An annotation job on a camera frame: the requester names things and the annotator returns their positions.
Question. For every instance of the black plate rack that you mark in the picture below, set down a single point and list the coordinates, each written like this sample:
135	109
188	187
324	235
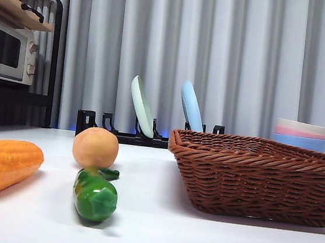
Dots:
88	119

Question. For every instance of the black metal shelf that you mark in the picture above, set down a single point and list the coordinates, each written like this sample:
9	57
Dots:
11	107

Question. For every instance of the grey curtain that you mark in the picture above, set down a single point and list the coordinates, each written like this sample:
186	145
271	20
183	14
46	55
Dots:
232	47

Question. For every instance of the pale green plate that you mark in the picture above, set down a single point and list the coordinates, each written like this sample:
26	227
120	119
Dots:
142	107

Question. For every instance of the cream bowl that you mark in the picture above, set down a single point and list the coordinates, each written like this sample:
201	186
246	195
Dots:
303	125

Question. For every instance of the pink bowl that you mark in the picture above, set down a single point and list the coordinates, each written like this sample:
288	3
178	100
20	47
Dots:
296	132

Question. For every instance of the green cucumber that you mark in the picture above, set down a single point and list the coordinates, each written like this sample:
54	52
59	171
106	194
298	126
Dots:
95	199

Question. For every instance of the brown wicker basket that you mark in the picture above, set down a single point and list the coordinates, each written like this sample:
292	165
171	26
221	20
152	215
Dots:
249	181

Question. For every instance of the tan potato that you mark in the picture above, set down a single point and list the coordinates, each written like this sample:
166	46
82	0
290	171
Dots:
95	147

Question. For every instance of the light blue plate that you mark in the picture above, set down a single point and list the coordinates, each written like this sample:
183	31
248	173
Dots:
192	107

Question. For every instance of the silver toaster oven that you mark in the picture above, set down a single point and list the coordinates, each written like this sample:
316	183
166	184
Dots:
0	47

